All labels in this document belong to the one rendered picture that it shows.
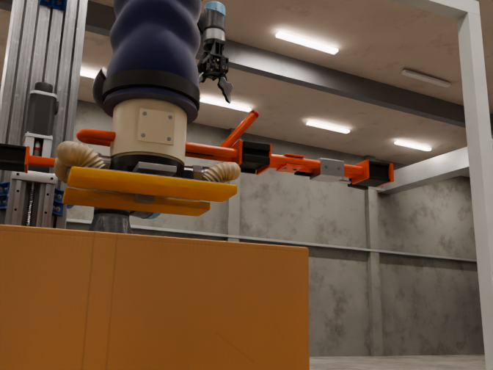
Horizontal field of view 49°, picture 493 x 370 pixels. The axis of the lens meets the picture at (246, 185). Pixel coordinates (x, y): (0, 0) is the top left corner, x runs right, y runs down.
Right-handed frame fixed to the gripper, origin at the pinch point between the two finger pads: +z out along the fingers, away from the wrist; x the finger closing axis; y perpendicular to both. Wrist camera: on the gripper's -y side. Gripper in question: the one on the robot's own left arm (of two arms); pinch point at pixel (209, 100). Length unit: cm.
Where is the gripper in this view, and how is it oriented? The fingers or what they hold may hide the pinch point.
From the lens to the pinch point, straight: 188.8
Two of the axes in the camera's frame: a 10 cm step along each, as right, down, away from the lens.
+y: 4.7, -2.1, -8.6
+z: -0.2, 9.7, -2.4
